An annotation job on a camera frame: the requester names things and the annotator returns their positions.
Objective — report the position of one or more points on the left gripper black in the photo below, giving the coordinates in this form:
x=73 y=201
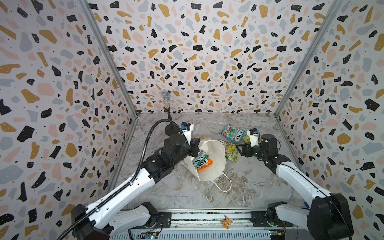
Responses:
x=194 y=143

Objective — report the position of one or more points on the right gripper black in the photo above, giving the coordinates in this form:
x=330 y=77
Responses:
x=245 y=148

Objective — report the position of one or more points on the red green Fox's candy bag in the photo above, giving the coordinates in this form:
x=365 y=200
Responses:
x=233 y=133

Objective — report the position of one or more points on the white paper bag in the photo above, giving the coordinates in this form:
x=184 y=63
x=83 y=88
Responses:
x=216 y=152

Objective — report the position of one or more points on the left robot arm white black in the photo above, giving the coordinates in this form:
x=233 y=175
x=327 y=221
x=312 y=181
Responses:
x=105 y=218

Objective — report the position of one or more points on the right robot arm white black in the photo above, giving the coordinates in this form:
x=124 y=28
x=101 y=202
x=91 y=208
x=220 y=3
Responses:
x=327 y=216

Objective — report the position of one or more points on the orange Fox's candy bag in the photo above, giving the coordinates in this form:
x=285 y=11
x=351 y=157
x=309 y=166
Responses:
x=204 y=164

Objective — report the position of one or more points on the microphone on black stand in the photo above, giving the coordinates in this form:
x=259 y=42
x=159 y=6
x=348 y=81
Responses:
x=170 y=128

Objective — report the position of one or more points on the orange plastic clip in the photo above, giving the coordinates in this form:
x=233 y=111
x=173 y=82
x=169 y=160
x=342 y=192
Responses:
x=226 y=222

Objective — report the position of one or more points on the right circuit board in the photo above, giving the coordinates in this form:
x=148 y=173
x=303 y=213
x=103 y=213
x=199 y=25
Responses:
x=277 y=235

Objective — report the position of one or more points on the circuit board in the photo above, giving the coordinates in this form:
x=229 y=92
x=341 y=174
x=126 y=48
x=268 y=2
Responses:
x=148 y=236
x=277 y=235

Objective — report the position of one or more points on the left circuit board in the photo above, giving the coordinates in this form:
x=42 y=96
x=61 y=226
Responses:
x=148 y=236

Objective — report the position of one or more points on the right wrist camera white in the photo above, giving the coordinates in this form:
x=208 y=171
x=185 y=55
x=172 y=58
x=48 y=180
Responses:
x=254 y=136

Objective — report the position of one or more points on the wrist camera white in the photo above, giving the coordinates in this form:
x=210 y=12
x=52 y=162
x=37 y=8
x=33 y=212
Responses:
x=254 y=136
x=187 y=129

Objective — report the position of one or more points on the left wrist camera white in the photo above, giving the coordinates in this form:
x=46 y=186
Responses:
x=187 y=129

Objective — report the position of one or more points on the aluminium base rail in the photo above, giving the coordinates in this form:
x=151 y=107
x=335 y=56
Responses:
x=205 y=224

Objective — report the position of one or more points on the left aluminium corner post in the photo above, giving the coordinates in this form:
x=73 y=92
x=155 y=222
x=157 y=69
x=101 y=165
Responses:
x=109 y=21

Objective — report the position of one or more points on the aluminium corner post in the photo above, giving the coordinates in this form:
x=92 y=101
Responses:
x=109 y=21
x=331 y=14

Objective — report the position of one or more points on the right aluminium corner post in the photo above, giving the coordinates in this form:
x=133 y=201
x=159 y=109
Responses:
x=331 y=14

